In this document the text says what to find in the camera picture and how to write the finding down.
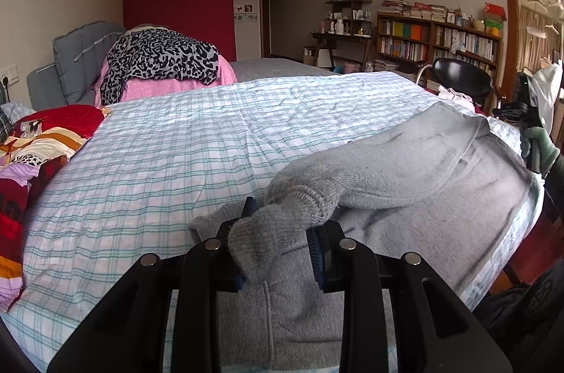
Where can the leopard print cloth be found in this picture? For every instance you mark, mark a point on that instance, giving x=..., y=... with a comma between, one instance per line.
x=156, y=53

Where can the black checkered pillow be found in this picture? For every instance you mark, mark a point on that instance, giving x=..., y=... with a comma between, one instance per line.
x=5, y=122

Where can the black chair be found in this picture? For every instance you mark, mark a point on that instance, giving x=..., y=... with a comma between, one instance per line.
x=460, y=76

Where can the pink polka dot bedding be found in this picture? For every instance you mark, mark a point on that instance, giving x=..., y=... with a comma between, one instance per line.
x=137, y=89

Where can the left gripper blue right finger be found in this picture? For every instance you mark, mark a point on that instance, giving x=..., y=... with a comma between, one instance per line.
x=318, y=247

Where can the white cloth on chair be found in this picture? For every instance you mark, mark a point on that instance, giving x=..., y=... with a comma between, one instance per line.
x=459, y=100

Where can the dark wooden desk shelf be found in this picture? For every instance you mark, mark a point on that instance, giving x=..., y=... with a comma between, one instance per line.
x=346, y=21

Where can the wall power socket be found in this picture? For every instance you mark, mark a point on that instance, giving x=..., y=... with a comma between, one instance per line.
x=9, y=75

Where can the grey padded headboard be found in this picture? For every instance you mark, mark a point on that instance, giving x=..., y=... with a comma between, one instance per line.
x=78, y=58

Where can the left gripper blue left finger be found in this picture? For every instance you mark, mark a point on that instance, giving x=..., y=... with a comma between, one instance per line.
x=242, y=242

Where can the blue plaid bed sheet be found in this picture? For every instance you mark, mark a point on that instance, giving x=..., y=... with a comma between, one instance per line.
x=156, y=164

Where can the red patterned quilt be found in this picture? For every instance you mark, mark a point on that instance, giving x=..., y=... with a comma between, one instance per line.
x=37, y=147

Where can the right green gloved hand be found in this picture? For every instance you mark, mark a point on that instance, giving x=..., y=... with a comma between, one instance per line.
x=538, y=150

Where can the wooden bookshelf with books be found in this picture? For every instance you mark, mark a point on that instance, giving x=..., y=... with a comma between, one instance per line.
x=416, y=34

